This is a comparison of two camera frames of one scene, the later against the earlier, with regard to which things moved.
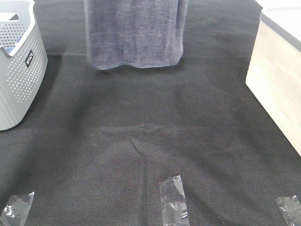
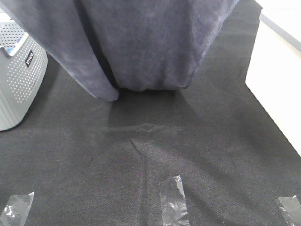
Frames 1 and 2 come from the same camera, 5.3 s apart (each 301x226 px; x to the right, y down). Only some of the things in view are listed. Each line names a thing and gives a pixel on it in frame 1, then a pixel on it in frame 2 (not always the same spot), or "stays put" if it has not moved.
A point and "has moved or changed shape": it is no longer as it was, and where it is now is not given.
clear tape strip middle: x=174 y=205 stays put
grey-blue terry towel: x=140 y=33 has moved or changed shape
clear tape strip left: x=16 y=210 stays put
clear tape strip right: x=292 y=206 stays put
